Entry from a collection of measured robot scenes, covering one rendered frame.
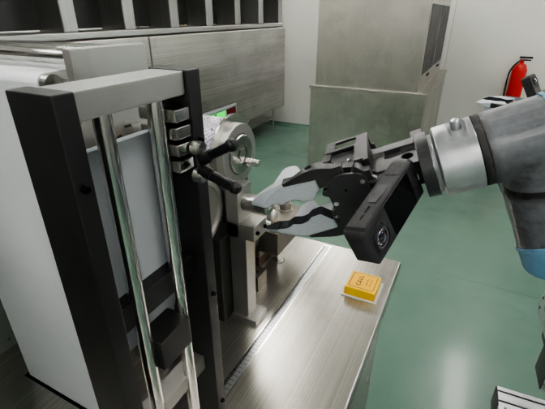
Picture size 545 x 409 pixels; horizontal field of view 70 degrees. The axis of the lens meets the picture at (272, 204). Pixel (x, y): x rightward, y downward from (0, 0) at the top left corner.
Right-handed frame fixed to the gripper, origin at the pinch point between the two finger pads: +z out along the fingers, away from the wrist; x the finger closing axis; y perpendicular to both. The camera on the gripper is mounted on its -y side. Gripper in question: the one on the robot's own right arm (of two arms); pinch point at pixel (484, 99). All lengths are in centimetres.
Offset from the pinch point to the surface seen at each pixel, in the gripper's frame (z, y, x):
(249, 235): -4, -2, -100
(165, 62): 42, -26, -87
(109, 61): -9, -37, -117
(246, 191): 0, -9, -96
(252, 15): 64, -30, -41
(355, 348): -22, 21, -91
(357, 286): -12, 21, -78
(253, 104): 59, -2, -50
